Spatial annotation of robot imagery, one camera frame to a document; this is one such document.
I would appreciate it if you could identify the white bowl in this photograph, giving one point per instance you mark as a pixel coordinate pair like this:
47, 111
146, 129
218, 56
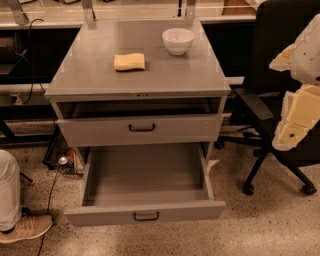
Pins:
178, 40

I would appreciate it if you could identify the grey top drawer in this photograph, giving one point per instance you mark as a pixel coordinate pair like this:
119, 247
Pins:
83, 132

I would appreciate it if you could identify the grey drawer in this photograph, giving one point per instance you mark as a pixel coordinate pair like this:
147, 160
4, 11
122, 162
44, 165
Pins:
145, 184
83, 132

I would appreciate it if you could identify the black office chair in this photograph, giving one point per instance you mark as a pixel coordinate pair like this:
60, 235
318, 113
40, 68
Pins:
279, 97

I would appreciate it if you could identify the person leg white trousers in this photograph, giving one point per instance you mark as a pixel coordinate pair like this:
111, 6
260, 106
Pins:
10, 208

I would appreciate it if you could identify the grey drawer cabinet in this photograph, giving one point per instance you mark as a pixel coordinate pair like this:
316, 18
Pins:
86, 84

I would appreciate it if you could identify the yellow sponge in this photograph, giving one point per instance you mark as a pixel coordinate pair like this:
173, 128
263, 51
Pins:
129, 62

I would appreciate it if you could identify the silver round knob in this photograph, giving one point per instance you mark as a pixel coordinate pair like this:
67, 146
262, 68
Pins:
63, 161

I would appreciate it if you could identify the tan sneaker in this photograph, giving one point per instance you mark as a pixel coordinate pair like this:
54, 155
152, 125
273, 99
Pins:
27, 227

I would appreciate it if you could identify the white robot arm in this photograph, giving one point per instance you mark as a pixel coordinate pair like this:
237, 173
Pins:
301, 109

